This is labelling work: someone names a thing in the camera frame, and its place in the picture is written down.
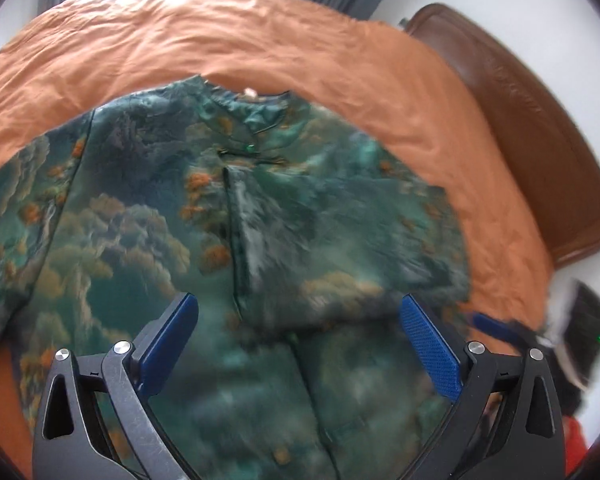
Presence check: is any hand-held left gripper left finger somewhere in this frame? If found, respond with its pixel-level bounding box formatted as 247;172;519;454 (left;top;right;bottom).
31;292;199;480

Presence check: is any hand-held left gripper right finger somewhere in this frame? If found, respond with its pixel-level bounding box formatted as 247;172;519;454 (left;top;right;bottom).
399;293;566;480

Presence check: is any orange bed cover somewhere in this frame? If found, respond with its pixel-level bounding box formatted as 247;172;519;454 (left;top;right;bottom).
0;0;556;480

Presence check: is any brown wooden headboard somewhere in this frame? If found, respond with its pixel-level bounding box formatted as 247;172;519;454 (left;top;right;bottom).
399;2;600;271

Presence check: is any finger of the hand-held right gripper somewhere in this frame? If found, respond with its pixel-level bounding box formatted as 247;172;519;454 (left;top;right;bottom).
472;312;523;347

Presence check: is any green printed garment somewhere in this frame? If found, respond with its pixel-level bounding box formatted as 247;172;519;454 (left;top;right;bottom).
0;75;473;480

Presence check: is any red clothing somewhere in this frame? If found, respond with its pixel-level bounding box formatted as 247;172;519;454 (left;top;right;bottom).
561;416;589;468

